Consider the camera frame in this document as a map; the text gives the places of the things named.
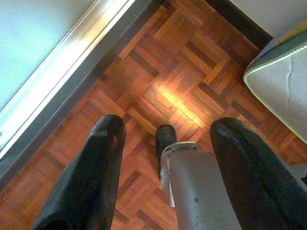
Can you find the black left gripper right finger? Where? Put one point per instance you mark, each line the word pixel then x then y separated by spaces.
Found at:
pixel 259 187

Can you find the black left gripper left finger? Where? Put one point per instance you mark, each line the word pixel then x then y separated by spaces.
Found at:
pixel 84 179

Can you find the silver robot left leg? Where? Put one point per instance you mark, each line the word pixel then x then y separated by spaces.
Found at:
pixel 192 187

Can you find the white quilted mattress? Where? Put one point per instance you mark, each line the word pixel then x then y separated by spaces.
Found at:
pixel 283 83

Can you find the aluminium sliding door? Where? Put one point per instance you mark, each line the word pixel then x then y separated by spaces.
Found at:
pixel 60 60

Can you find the black skirting board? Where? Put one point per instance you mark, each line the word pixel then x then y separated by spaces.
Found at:
pixel 242 21

